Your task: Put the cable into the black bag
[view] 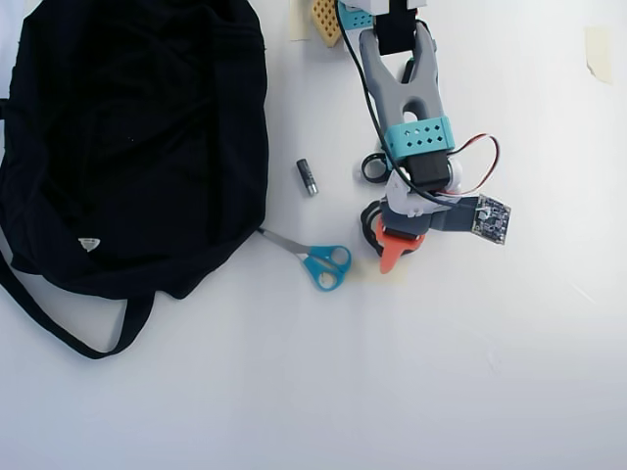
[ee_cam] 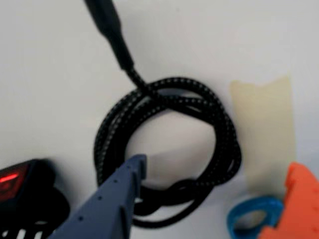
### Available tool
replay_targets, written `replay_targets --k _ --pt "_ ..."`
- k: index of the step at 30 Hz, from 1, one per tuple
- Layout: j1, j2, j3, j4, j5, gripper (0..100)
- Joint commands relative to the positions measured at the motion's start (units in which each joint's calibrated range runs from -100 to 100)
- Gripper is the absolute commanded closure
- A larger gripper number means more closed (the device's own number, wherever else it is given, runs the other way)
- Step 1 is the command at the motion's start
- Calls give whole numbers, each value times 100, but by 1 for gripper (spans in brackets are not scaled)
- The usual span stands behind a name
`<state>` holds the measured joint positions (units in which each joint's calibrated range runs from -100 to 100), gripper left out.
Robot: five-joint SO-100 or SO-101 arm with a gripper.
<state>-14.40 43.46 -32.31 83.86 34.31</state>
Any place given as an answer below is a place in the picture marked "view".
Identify blue grey gripper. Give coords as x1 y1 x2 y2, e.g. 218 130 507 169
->
377 194 480 276

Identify black braided cable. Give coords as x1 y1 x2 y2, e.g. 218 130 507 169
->
360 201 388 259

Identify black fabric bag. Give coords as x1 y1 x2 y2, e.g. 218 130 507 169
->
0 0 272 361

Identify wide beige tape strip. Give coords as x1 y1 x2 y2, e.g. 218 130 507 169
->
346 247 410 286

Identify narrow beige tape strip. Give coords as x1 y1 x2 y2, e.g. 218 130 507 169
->
288 0 315 42

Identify torn beige tape piece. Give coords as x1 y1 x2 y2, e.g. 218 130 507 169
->
584 24 614 86

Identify blue handled scissors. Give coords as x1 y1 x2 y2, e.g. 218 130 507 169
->
257 228 353 294

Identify black ring clip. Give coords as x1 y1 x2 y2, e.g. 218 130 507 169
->
361 152 394 186

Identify camera circuit board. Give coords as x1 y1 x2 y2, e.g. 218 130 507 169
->
468 193 513 247

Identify red white black servo wire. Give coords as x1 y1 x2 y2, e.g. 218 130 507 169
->
440 131 503 198

